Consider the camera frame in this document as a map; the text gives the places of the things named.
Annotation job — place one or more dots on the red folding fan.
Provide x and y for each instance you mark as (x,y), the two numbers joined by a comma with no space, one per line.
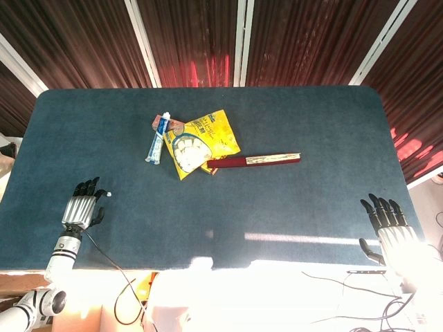
(254,161)

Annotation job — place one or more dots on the yellow snack bag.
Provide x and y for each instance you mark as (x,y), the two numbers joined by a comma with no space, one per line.
(197,141)

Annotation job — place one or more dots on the blue white toothpaste tube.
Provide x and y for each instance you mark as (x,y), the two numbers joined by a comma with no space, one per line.
(158,139)

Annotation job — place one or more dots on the white window frame bar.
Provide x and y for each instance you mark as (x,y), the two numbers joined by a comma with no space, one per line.
(244,41)

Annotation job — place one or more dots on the dark blue table mat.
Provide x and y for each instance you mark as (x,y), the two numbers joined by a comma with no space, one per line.
(207,180)

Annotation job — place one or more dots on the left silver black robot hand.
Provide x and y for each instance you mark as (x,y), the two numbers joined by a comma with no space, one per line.
(79,207)

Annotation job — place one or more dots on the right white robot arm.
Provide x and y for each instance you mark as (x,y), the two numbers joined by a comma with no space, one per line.
(420,287)

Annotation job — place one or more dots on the brown flat packet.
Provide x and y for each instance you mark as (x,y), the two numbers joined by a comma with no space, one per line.
(173,125)

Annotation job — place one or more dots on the dark red curtain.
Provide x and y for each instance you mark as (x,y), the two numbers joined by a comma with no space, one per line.
(197,41)

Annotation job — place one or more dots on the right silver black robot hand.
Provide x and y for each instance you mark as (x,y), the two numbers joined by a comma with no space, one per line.
(391,224)

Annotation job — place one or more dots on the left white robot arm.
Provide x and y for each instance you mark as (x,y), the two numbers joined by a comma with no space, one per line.
(57,269)

